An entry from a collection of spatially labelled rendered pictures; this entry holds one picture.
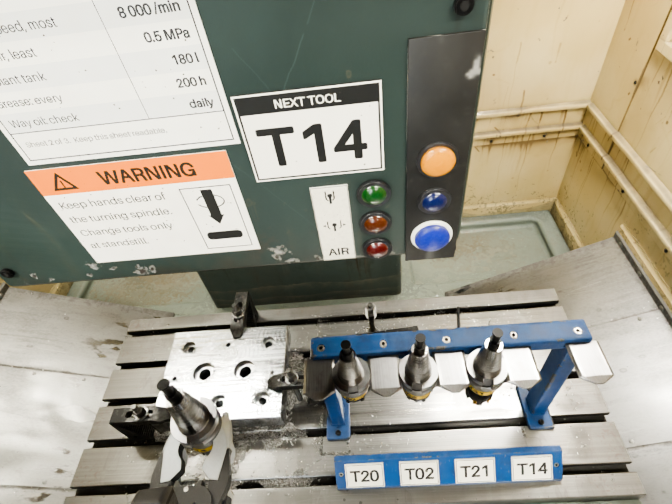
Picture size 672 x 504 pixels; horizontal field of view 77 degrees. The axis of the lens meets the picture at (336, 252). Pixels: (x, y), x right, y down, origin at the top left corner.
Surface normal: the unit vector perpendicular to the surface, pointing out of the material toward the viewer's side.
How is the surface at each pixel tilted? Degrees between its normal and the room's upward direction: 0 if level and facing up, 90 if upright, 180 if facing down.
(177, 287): 0
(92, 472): 0
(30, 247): 90
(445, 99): 90
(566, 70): 90
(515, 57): 90
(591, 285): 24
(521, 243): 0
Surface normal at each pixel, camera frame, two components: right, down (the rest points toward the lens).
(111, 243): 0.01, 0.74
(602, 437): -0.11, -0.67
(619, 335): -0.51, -0.58
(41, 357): 0.30, -0.64
